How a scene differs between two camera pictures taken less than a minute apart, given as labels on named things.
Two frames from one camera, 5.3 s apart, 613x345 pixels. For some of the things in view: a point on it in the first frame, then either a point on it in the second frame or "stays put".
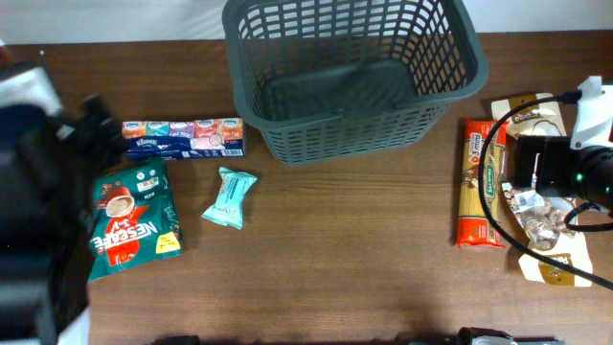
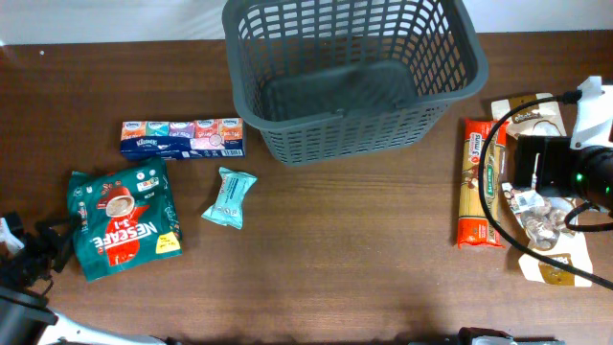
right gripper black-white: (527, 163) stays put
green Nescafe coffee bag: (133, 218) stays put
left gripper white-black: (89, 132) → (36, 251)
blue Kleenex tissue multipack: (184, 139) stays put
